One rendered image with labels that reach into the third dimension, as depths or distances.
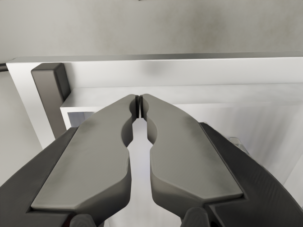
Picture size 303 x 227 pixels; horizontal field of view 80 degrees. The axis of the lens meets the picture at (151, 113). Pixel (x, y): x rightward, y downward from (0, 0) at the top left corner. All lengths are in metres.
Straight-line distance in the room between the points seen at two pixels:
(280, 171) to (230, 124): 0.12
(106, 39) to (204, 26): 0.52
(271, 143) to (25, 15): 1.13
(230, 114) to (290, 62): 0.07
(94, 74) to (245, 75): 0.14
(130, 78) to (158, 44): 0.90
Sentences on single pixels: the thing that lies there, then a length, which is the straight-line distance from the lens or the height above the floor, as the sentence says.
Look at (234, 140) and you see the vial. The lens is 0.22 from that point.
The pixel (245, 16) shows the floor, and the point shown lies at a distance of 1.18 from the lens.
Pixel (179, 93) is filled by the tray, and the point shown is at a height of 0.90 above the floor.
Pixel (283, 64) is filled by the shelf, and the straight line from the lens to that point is 0.21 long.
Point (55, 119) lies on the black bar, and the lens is 0.18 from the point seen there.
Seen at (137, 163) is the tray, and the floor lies 0.88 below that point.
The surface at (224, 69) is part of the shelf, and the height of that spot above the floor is 0.88.
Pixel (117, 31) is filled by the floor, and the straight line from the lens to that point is 1.05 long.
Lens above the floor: 1.03
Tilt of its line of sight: 58 degrees down
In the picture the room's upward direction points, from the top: 173 degrees clockwise
